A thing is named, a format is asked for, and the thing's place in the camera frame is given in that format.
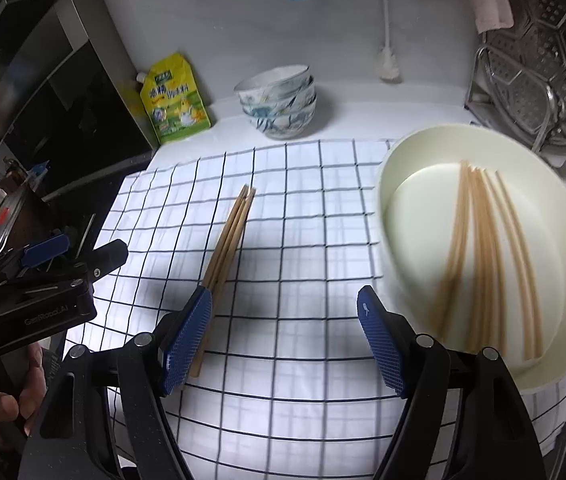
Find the black glass cooktop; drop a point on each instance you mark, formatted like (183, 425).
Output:
(73, 110)

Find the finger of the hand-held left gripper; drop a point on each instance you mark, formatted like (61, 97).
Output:
(45, 250)
(105, 257)

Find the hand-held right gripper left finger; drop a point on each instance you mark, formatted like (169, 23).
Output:
(188, 340)

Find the tan wooden chopstick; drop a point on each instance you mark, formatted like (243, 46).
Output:
(232, 235)
(225, 235)
(239, 235)

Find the white black-checked cloth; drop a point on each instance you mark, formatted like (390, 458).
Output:
(313, 220)

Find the cream plastic basin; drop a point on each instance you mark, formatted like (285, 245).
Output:
(413, 240)

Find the white blue-patterned bowl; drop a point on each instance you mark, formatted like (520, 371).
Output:
(298, 102)
(283, 127)
(273, 80)

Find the perforated metal steamer tray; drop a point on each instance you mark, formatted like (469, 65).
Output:
(553, 75)

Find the yellow-green seasoning pouch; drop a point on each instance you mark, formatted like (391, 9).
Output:
(178, 105)

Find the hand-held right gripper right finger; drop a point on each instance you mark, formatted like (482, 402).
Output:
(380, 340)

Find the pile of wooden chopsticks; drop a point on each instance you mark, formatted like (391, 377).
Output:
(480, 260)

